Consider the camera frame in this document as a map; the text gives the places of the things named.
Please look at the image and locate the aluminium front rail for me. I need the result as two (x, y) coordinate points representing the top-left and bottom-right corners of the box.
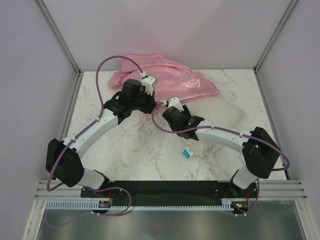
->
(34, 180), (307, 201)

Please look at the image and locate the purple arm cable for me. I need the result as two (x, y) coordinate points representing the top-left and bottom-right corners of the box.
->
(151, 101), (291, 218)
(46, 55), (148, 217)

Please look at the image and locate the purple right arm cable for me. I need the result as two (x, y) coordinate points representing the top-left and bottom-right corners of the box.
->
(151, 101), (291, 218)

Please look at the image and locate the pink satin pillowcase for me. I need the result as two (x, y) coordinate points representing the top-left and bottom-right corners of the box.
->
(107, 53), (221, 105)

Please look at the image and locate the right aluminium frame post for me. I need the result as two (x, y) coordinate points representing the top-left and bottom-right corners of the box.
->
(253, 0), (300, 74)

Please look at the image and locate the small white blue label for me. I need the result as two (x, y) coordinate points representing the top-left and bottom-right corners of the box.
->
(182, 147), (195, 160)

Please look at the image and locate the left aluminium frame post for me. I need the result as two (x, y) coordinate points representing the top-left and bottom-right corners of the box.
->
(34, 0), (82, 76)

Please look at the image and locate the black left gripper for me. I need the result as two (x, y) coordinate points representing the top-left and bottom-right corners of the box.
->
(130, 88), (158, 115)

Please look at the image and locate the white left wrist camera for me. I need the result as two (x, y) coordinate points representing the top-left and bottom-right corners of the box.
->
(140, 71), (158, 96)

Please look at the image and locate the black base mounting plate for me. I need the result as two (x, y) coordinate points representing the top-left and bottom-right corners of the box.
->
(79, 180), (258, 207)

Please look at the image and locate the white pillow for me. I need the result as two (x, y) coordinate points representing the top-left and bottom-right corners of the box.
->
(154, 96), (246, 132)

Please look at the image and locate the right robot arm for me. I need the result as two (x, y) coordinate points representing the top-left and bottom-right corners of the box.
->
(162, 105), (280, 198)

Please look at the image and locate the aluminium frame post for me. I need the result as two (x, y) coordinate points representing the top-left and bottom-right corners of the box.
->
(253, 0), (300, 74)
(34, 0), (82, 76)

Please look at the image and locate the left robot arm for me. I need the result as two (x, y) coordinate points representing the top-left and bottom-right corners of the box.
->
(45, 76), (157, 197)

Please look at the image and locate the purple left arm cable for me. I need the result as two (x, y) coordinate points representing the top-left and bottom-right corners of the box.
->
(46, 55), (148, 217)

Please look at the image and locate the white slotted cable duct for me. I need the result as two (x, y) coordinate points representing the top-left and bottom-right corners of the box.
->
(45, 200), (239, 211)

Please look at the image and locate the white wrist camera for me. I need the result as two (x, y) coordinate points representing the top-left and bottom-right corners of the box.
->
(140, 71), (158, 96)
(161, 96), (184, 112)

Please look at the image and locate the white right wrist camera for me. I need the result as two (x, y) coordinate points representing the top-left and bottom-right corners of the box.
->
(161, 96), (184, 112)

